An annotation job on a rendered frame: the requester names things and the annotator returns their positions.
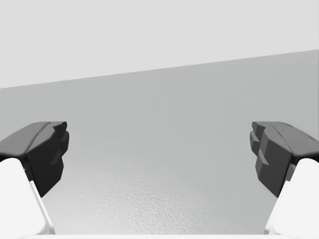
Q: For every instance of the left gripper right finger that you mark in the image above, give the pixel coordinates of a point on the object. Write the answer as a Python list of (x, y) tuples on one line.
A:
[(279, 154)]

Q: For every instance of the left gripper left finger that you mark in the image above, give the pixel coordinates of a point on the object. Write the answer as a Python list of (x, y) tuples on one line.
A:
[(37, 154)]

